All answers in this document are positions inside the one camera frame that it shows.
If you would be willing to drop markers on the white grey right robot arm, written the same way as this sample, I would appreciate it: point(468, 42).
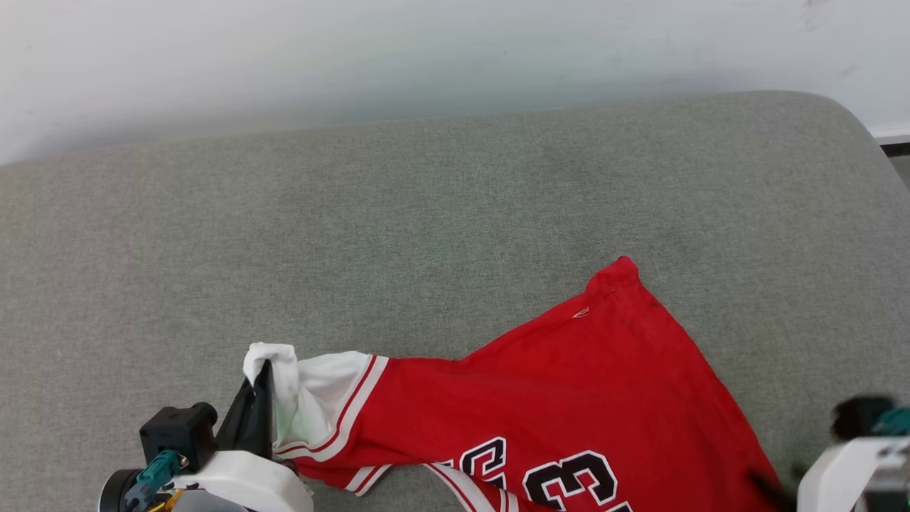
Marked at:
point(889, 487)

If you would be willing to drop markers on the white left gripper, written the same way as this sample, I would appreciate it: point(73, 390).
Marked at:
point(249, 480)

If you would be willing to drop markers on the red basketball jersey number 23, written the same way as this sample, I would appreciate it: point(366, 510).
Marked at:
point(569, 384)

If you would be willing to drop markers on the grey fabric sofa seat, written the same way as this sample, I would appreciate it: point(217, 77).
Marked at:
point(426, 235)

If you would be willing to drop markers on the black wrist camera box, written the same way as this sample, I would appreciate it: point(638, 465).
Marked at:
point(178, 430)
point(860, 416)

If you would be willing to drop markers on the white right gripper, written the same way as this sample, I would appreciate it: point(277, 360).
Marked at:
point(839, 476)

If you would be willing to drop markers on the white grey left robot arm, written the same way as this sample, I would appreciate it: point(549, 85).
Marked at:
point(206, 503)

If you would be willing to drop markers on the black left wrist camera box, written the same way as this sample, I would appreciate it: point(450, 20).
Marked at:
point(178, 430)

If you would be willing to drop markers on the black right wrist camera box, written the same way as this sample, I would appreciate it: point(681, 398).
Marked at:
point(860, 416)

